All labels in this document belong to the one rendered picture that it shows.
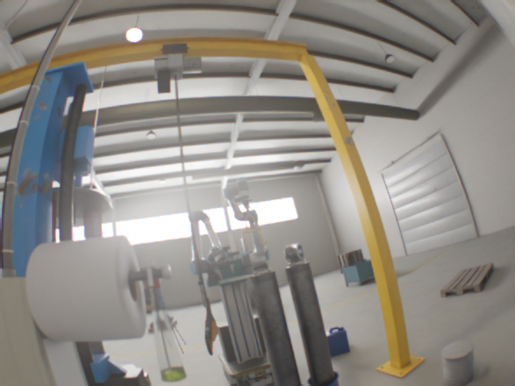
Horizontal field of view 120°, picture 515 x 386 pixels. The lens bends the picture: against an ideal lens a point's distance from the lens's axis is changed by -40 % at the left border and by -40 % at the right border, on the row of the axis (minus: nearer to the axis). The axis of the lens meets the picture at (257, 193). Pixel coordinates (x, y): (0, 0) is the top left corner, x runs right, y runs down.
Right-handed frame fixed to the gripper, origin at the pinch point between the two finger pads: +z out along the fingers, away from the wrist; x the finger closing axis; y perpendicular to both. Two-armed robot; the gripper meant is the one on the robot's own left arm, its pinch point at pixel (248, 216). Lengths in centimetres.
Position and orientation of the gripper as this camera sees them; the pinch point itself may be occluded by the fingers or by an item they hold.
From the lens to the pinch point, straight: 204.5
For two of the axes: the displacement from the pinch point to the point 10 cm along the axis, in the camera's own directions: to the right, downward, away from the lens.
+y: 9.7, -2.3, -0.1
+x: 0.8, 2.8, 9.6
